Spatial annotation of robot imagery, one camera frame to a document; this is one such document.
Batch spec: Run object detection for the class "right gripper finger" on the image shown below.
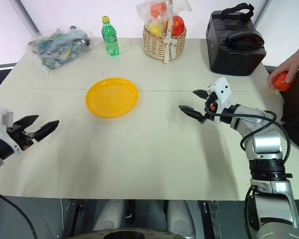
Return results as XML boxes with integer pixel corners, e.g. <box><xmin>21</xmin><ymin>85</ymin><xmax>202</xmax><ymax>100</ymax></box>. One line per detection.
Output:
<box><xmin>192</xmin><ymin>89</ymin><xmax>211</xmax><ymax>101</ymax></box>
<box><xmin>178</xmin><ymin>105</ymin><xmax>206</xmax><ymax>124</ymax></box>

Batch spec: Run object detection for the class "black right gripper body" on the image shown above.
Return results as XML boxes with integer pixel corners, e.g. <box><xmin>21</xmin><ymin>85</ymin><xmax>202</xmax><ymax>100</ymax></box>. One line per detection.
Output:
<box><xmin>204</xmin><ymin>92</ymin><xmax>219</xmax><ymax>120</ymax></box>

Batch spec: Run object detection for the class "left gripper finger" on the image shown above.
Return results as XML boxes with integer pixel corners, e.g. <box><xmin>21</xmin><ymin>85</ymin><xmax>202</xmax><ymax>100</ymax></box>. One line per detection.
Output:
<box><xmin>34</xmin><ymin>119</ymin><xmax>60</xmax><ymax>143</ymax></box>
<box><xmin>13</xmin><ymin>115</ymin><xmax>39</xmax><ymax>130</ymax></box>

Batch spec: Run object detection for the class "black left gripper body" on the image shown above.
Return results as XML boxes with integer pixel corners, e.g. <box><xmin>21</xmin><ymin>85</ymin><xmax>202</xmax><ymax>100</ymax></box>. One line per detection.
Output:
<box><xmin>5</xmin><ymin>122</ymin><xmax>38</xmax><ymax>151</ymax></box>

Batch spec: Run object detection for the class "red tomato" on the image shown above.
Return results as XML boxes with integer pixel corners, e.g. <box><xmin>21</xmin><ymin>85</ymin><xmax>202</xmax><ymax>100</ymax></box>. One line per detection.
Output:
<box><xmin>272</xmin><ymin>71</ymin><xmax>294</xmax><ymax>93</ymax></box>

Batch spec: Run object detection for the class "yellow plastic plate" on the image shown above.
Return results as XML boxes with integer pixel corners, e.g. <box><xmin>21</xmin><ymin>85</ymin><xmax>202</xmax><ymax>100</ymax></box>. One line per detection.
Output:
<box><xmin>85</xmin><ymin>77</ymin><xmax>140</xmax><ymax>119</ymax></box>

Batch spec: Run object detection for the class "yellow fruit in bag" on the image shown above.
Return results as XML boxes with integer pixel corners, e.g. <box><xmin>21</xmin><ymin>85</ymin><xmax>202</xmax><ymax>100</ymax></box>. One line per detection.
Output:
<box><xmin>148</xmin><ymin>20</ymin><xmax>165</xmax><ymax>35</ymax></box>

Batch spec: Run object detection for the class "orange fruit in bag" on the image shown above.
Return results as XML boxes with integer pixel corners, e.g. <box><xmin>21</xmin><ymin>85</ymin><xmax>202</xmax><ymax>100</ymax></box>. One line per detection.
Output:
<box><xmin>149</xmin><ymin>2</ymin><xmax>168</xmax><ymax>18</ymax></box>

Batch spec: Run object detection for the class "clear plastic fruit bag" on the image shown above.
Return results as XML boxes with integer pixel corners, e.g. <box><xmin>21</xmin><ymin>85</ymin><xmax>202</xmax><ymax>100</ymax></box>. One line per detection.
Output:
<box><xmin>135</xmin><ymin>0</ymin><xmax>192</xmax><ymax>36</ymax></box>

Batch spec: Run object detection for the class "person's bare hand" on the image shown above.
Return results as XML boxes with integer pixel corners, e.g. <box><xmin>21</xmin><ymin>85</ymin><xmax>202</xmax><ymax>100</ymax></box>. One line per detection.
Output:
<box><xmin>267</xmin><ymin>46</ymin><xmax>299</xmax><ymax>88</ymax></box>

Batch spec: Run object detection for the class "cream lace ribbon bow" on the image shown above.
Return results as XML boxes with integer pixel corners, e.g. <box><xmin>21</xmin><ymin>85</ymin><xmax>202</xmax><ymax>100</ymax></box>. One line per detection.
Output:
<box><xmin>162</xmin><ymin>36</ymin><xmax>180</xmax><ymax>64</ymax></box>

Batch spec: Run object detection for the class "black fabric carry bag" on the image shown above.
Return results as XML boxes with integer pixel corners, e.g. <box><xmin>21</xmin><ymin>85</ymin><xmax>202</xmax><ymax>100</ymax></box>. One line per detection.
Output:
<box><xmin>205</xmin><ymin>2</ymin><xmax>268</xmax><ymax>77</ymax></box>

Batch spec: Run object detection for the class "woven wicker basket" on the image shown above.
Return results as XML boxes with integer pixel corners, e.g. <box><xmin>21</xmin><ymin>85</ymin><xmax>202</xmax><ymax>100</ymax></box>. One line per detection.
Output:
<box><xmin>142</xmin><ymin>0</ymin><xmax>187</xmax><ymax>61</ymax></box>

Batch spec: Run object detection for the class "red apple in basket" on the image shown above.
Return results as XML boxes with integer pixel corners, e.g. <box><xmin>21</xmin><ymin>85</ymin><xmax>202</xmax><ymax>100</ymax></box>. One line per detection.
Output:
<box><xmin>167</xmin><ymin>15</ymin><xmax>185</xmax><ymax>37</ymax></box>

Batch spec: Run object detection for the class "clear bag of colourful items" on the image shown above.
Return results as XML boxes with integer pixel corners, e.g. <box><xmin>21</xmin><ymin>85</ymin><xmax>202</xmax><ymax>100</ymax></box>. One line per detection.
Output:
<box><xmin>27</xmin><ymin>24</ymin><xmax>102</xmax><ymax>75</ymax></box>

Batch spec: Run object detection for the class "person's dark brown clothing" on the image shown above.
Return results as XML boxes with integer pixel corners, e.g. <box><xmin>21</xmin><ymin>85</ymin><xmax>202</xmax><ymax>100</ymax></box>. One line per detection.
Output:
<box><xmin>280</xmin><ymin>62</ymin><xmax>299</xmax><ymax>155</ymax></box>

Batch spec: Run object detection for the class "green plastic soda bottle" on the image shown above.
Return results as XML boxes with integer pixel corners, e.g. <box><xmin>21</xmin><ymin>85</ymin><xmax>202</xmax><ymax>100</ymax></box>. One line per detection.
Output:
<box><xmin>101</xmin><ymin>15</ymin><xmax>121</xmax><ymax>57</ymax></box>

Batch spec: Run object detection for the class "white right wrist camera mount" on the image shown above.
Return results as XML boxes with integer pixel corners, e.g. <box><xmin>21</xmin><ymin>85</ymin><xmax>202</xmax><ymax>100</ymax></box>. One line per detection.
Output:
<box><xmin>206</xmin><ymin>77</ymin><xmax>233</xmax><ymax>124</ymax></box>

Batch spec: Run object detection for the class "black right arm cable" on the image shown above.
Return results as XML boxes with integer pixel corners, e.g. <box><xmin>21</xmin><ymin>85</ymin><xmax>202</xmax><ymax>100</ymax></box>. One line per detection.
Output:
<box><xmin>206</xmin><ymin>110</ymin><xmax>292</xmax><ymax>237</ymax></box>

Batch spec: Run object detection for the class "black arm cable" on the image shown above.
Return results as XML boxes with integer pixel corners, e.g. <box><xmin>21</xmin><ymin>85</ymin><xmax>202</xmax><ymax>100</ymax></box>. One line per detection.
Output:
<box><xmin>206</xmin><ymin>110</ymin><xmax>292</xmax><ymax>237</ymax></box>
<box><xmin>0</xmin><ymin>188</ymin><xmax>38</xmax><ymax>239</ymax></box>

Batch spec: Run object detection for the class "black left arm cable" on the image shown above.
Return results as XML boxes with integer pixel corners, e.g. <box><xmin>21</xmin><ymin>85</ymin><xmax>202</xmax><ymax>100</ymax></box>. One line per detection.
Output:
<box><xmin>0</xmin><ymin>188</ymin><xmax>38</xmax><ymax>239</ymax></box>

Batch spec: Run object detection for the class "black table frame leg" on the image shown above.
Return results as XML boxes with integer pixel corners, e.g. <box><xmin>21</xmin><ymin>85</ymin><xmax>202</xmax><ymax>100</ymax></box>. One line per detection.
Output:
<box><xmin>198</xmin><ymin>200</ymin><xmax>222</xmax><ymax>239</ymax></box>
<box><xmin>64</xmin><ymin>200</ymin><xmax>85</xmax><ymax>239</ymax></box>

